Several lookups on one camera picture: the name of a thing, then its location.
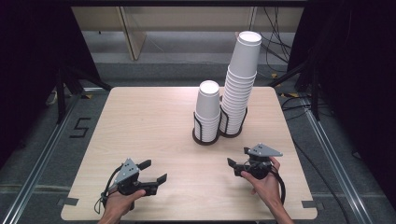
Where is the beige wooden panel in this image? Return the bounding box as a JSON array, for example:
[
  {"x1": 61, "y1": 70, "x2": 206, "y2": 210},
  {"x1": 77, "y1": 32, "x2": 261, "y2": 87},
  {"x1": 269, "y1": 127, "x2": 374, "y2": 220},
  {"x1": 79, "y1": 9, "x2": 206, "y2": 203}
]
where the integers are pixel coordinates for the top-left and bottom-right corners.
[{"x1": 116, "y1": 7, "x2": 148, "y2": 62}]

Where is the long black floor cable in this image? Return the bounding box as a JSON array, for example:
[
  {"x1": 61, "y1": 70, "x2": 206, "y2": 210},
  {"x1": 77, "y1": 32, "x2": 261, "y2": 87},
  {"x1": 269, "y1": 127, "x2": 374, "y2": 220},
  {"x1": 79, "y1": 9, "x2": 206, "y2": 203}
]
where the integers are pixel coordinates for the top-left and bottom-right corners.
[{"x1": 280, "y1": 95, "x2": 352, "y2": 224}]

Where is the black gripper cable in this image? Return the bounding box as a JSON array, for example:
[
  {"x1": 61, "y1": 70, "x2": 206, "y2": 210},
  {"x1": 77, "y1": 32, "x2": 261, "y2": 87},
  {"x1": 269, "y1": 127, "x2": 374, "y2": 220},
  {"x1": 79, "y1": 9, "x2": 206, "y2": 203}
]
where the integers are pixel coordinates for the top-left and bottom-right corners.
[
  {"x1": 93, "y1": 164, "x2": 124, "y2": 216},
  {"x1": 270, "y1": 169, "x2": 287, "y2": 206}
]

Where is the short stack of white cups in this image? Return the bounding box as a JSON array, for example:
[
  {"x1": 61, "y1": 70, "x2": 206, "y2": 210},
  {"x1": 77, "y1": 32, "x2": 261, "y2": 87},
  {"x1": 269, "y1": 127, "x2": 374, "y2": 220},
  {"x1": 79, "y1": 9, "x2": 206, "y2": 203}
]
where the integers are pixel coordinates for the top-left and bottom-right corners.
[{"x1": 193, "y1": 79, "x2": 222, "y2": 143}]

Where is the black tape strip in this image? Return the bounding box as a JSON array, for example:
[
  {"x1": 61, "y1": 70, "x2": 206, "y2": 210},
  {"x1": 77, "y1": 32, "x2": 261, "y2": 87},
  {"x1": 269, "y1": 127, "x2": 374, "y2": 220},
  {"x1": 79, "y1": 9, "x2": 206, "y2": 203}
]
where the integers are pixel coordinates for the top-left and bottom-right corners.
[
  {"x1": 301, "y1": 200, "x2": 325, "y2": 210},
  {"x1": 57, "y1": 197, "x2": 80, "y2": 207}
]

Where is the bundle of black cables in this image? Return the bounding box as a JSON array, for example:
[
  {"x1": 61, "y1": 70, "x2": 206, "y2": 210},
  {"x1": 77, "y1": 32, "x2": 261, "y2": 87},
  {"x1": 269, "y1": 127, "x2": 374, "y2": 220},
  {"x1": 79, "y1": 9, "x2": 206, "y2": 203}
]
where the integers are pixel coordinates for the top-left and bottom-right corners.
[{"x1": 261, "y1": 6, "x2": 292, "y2": 64}]

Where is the black metal stand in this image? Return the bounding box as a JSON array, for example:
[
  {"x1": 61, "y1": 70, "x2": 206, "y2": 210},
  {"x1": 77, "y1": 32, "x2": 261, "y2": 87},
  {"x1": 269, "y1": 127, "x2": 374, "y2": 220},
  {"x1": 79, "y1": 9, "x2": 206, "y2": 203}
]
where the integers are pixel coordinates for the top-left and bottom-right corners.
[{"x1": 55, "y1": 64, "x2": 114, "y2": 125}]

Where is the person's left hand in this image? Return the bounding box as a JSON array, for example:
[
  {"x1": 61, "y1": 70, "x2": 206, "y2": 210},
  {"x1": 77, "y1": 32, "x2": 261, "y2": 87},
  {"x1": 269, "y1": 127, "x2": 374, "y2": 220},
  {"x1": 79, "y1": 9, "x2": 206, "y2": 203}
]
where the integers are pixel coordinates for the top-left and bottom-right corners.
[{"x1": 102, "y1": 189, "x2": 147, "y2": 217}]

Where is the person's right hand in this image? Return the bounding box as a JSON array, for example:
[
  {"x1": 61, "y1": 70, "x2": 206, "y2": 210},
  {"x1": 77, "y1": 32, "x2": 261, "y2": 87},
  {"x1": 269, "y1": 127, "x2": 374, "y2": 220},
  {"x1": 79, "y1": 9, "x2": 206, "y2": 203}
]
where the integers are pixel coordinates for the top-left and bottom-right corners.
[{"x1": 240, "y1": 156, "x2": 283, "y2": 207}]

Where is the tall stack of white cups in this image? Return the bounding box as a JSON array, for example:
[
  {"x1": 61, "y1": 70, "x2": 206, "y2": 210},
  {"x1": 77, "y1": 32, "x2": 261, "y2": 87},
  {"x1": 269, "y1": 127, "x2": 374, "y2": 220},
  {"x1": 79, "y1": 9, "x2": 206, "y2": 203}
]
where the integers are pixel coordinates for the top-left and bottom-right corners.
[{"x1": 219, "y1": 30, "x2": 262, "y2": 135}]

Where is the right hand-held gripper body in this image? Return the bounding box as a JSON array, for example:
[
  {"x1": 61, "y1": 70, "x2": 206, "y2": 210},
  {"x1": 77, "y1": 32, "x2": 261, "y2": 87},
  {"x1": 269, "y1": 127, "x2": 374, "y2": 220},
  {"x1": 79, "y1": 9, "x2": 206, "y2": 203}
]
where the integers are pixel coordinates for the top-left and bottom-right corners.
[{"x1": 247, "y1": 143, "x2": 284, "y2": 180}]

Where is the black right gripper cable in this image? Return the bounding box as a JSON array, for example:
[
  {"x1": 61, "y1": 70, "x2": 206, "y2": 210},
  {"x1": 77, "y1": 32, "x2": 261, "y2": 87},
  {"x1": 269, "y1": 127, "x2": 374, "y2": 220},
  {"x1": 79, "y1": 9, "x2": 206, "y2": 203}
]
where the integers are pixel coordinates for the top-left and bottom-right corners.
[{"x1": 270, "y1": 169, "x2": 287, "y2": 206}]

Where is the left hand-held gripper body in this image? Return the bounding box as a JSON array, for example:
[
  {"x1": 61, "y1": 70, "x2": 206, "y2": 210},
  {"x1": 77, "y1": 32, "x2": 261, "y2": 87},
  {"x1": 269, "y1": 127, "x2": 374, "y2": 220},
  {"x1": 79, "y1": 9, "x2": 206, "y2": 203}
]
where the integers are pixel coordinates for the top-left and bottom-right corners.
[{"x1": 113, "y1": 158, "x2": 158, "y2": 198}]

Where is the black curtain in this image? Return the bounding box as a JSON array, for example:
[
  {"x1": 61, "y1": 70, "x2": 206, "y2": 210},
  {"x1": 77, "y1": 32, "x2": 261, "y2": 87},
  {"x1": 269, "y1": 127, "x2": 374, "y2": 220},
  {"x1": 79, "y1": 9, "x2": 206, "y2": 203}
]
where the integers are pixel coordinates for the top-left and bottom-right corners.
[
  {"x1": 0, "y1": 0, "x2": 102, "y2": 161},
  {"x1": 286, "y1": 0, "x2": 396, "y2": 202}
]

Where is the metal floor rail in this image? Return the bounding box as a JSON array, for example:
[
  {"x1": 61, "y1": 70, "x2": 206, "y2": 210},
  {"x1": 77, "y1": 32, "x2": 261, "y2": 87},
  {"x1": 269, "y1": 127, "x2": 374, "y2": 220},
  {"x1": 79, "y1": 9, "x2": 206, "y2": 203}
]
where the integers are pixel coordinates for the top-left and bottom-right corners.
[
  {"x1": 0, "y1": 92, "x2": 82, "y2": 224},
  {"x1": 302, "y1": 98, "x2": 371, "y2": 224}
]

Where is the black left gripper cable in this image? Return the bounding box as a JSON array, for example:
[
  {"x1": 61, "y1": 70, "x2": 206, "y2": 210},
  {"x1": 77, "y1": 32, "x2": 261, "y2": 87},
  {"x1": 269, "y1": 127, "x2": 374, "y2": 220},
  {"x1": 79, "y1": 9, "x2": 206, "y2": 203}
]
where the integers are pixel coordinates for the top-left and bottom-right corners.
[{"x1": 93, "y1": 164, "x2": 124, "y2": 216}]

